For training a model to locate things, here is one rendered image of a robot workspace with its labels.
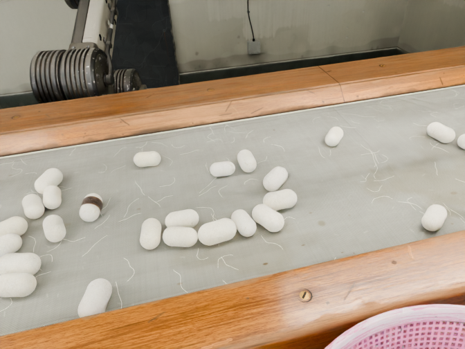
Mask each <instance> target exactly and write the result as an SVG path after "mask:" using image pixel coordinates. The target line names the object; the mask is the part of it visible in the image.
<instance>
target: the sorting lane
mask: <svg viewBox="0 0 465 349"><path fill-rule="evenodd" d="M433 122H439V123H441V124H443V125H445V126H447V127H450V128H452V129H453V130H454V131H455V138H454V140H453V141H451V142H450V143H442V142H440V141H438V140H437V139H435V138H433V137H431V136H429V135H428V133H427V127H428V126H429V124H431V123H433ZM332 127H340V128H341V129H342V130H343V137H342V138H341V140H340V142H339V144H338V145H336V146H329V145H327V144H326V143H325V137H326V135H327V133H328V132H329V130H330V129H331V128H332ZM462 134H465V85H460V86H456V87H447V88H442V89H434V90H429V91H420V92H416V93H407V94H403V95H397V96H389V97H384V98H376V99H371V100H363V101H358V102H349V103H345V104H339V105H332V106H326V107H318V108H313V109H305V110H300V111H292V112H287V113H282V114H273V115H269V116H260V117H255V118H247V119H242V120H234V121H229V122H224V123H215V124H211V125H202V126H198V127H189V128H184V129H176V130H171V131H166V132H158V133H153V134H144V135H140V136H131V137H127V138H118V139H113V140H108V141H100V142H95V143H87V144H81V145H73V146H68V147H60V148H55V149H50V150H42V151H37V152H29V153H24V154H16V155H10V156H3V157H0V222H2V221H4V220H7V219H9V218H11V217H14V216H18V217H22V218H24V219H25V220H26V221H27V223H28V228H27V230H26V232H25V233H24V234H23V235H20V237H21V239H22V246H21V248H20V249H19V250H18V251H16V252H15V253H35V254H36V255H38V256H39V258H40V260H41V267H40V269H39V271H38V272H37V273H36V274H34V275H33V276H34V277H35V278H36V281H37V285H36V288H35V290H34V291H33V292H32V293H31V294H29V295H28V296H25V297H0V336H2V335H5V334H11V333H15V332H20V331H24V330H29V329H33V328H38V327H42V326H45V325H50V324H54V323H59V322H63V321H69V320H72V319H78V318H79V315H78V306H79V304H80V301H81V300H82V297H83V296H84V293H85V291H86V289H87V287H88V285H89V283H90V282H91V281H93V280H95V279H98V278H104V279H106V280H108V281H109V282H110V283H111V286H112V294H111V297H110V299H109V302H108V304H107V307H106V310H105V312H108V311H112V310H117V309H120V308H124V307H129V306H133V305H138V304H142V303H148V302H151V301H157V300H160V299H164V298H169V297H173V296H178V295H181V294H187V293H190V292H196V291H199V290H203V289H208V288H212V287H218V286H221V285H227V284H230V283H236V282H239V281H243V280H248V279H251V278H257V277H260V276H266V275H269V274H275V273H278V272H282V271H287V270H291V269H297V268H300V267H306V266H309V265H314V264H318V263H321V262H326V261H330V260H336V259H339V258H345V257H348V256H354V255H357V254H361V253H366V252H370V251H375V250H379V249H384V248H388V247H393V246H396V245H400V244H406V243H409V242H415V241H418V240H424V239H427V238H433V237H436V236H440V235H445V234H449V233H454V232H458V231H463V230H465V150H464V149H462V148H461V147H460V146H458V144H457V140H458V138H459V137H460V136H461V135H462ZM241 150H249V151H251V153H252V154H253V156H254V158H255V160H256V162H257V166H256V168H255V170H254V171H252V172H244V171H243V170H242V169H241V167H240V165H239V162H238V160H237V155H238V153H239V152H240V151H241ZM151 151H155V152H158V153H159V154H160V156H161V162H160V163H159V164H158V165H156V166H147V167H138V166H137V165H136V164H135V163H134V156H135V155H136V154H137V153H139V152H151ZM223 161H230V162H232V163H233V164H234V165H235V171H234V172H233V173H232V174H231V175H228V176H222V177H215V176H213V175H212V174H211V173H210V166H211V165H212V164H213V163H217V162H223ZM278 166H280V167H283V168H285V169H286V171H287V172H288V178H287V180H286V181H285V182H284V183H283V184H282V186H281V187H280V188H279V189H278V190H276V191H279V190H284V189H290V190H292V191H294V192H295V193H296V195H297V202H296V204H295V206H293V207H292V208H285V209H281V210H278V211H276V212H278V213H280V214H281V215H282V217H283V218H284V226H283V228H282V229H281V230H280V231H278V232H270V231H268V230H267V229H266V228H264V227H263V226H262V225H261V224H258V223H257V222H256V221H255V220H254V219H253V217H252V211H253V209H254V207H255V206H256V205H258V204H263V198H264V196H265V195H266V194H267V193H269V192H271V191H268V190H267V189H265V187H264V185H263V180H264V177H265V176H266V175H267V174H268V173H269V172H270V171H271V170H272V169H273V168H275V167H278ZM50 168H57V169H58V170H60V171H61V172H62V174H63V179H62V182H61V183H60V184H59V185H58V186H57V187H58V188H60V190H61V193H62V194H61V198H62V202H61V204H60V206H59V207H58V208H55V209H48V208H47V207H45V206H44V214H43V215H42V216H41V217H40V218H38V219H35V220H33V219H30V218H28V217H26V216H25V214H24V208H23V206H22V200H23V198H24V197H25V196H26V195H29V194H35V195H38V196H39V197H40V198H41V199H42V203H43V194H40V193H38V192H37V191H36V190H35V182H36V180H37V179H38V178H39V177H40V176H41V175H42V174H43V173H44V172H45V171H46V170H48V169H50ZM91 193H95V194H98V195H99V196H101V198H102V210H101V212H100V215H99V217H98V218H97V219H96V220H95V221H92V222H85V221H84V220H82V218H81V217H80V206H81V204H82V200H83V199H84V198H85V197H86V196H87V195H88V194H91ZM434 204H439V205H441V206H443V207H444V208H445V209H446V211H447V217H446V219H445V221H444V223H443V225H442V227H441V228H440V229H439V230H438V231H428V230H426V229H425V228H424V227H423V225H422V223H421V219H422V217H423V215H424V214H425V212H426V210H427V209H428V207H429V206H432V205H434ZM43 205H44V204H43ZM187 209H192V210H194V211H196V212H197V214H198V216H199V222H198V224H197V225H196V226H195V227H193V229H194V230H195V231H196V232H197V234H198V231H199V229H200V227H201V226H202V225H204V224H206V223H209V222H213V221H216V220H220V219H222V218H229V219H231V215H232V214H233V212H234V211H236V210H239V209H242V210H244V211H246V212H247V213H248V214H249V216H250V217H251V218H252V219H253V221H254V222H255V223H256V227H257V228H256V232H255V233H254V234H253V235H252V236H250V237H244V236H242V235H241V234H240V233H239V231H238V230H237V232H236V234H235V236H234V237H233V238H232V239H230V240H227V241H225V242H220V243H218V244H214V245H210V246H208V245H205V244H203V243H201V242H200V241H199V239H198V240H197V242H196V243H195V244H194V245H193V246H191V247H171V246H168V245H167V244H166V243H164V241H163V232H164V230H165V229H166V228H167V227H166V225H165V218H166V217H167V216H168V215H169V214H170V213H171V212H175V211H182V210H187ZM49 215H58V216H60V217H61V218H62V220H63V223H64V226H65V229H66V235H65V237H64V238H63V239H62V240H61V241H59V242H51V241H49V240H47V239H46V236H45V234H44V229H43V221H44V219H45V218H46V217H48V216H49ZM149 218H155V219H157V220H158V221H159V222H160V223H161V241H160V243H159V245H158V246H157V247H156V248H155V249H145V248H144V247H142V245H141V244H140V233H141V227H142V224H143V222H144V221H145V220H147V219H149Z"/></svg>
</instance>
